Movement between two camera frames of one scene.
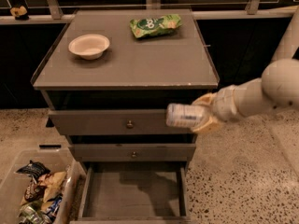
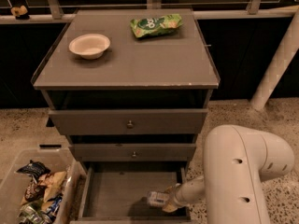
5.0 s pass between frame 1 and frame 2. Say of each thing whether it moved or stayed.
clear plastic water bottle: moved
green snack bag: stayed
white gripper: moved
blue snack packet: stayed
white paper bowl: stayed
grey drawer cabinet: stayed
